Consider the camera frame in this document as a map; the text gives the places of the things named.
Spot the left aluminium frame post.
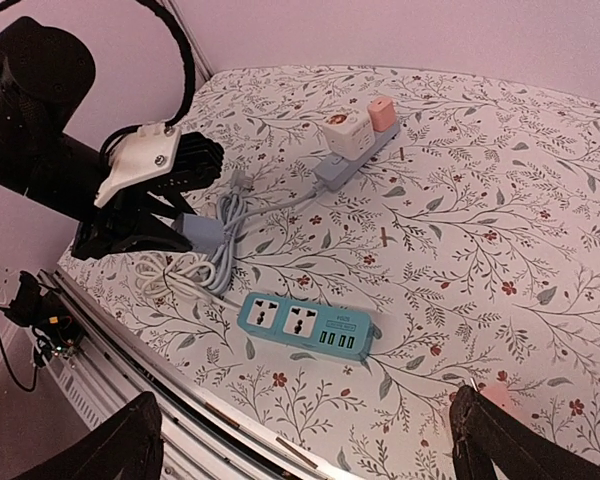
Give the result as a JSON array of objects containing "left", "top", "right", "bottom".
[{"left": 163, "top": 0, "right": 214, "bottom": 88}]

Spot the light blue coiled power cord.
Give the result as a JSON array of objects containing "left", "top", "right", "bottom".
[{"left": 199, "top": 172, "right": 326, "bottom": 296}]

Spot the small blue charger plug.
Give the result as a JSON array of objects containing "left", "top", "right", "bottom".
[{"left": 172, "top": 213, "right": 225, "bottom": 254}]

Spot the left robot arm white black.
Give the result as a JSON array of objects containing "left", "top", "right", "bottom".
[{"left": 0, "top": 16, "right": 224, "bottom": 260}]

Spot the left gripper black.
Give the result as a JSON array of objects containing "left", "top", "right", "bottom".
[{"left": 71, "top": 132, "right": 224, "bottom": 260}]

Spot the floral patterned table mat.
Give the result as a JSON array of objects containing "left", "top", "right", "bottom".
[{"left": 61, "top": 66, "right": 600, "bottom": 479}]

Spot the white coiled power cord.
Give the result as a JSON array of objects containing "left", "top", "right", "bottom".
[{"left": 133, "top": 252, "right": 241, "bottom": 309}]

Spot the small pink charger plug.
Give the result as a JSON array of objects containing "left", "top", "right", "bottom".
[{"left": 367, "top": 96, "right": 397, "bottom": 133}]

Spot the pink cube socket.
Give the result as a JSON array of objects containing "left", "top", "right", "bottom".
[{"left": 478, "top": 383, "right": 513, "bottom": 410}]

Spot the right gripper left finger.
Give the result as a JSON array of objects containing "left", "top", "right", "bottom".
[{"left": 18, "top": 392, "right": 164, "bottom": 480}]

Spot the white cube socket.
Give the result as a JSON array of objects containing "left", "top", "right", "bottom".
[{"left": 322, "top": 110, "right": 376, "bottom": 161}]

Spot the light blue power strip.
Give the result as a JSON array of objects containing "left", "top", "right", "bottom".
[{"left": 312, "top": 119, "right": 402, "bottom": 192}]

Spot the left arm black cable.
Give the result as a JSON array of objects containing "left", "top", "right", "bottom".
[{"left": 0, "top": 0, "right": 197, "bottom": 139}]

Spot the teal power strip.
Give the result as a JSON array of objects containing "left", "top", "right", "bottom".
[{"left": 237, "top": 292, "right": 374, "bottom": 361}]

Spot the front aluminium rail base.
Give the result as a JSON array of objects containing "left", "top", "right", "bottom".
[{"left": 38, "top": 270, "right": 353, "bottom": 479}]

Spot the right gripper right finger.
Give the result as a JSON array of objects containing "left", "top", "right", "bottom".
[{"left": 449, "top": 385, "right": 600, "bottom": 480}]

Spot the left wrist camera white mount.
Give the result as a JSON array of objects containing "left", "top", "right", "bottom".
[{"left": 94, "top": 123, "right": 182, "bottom": 208}]

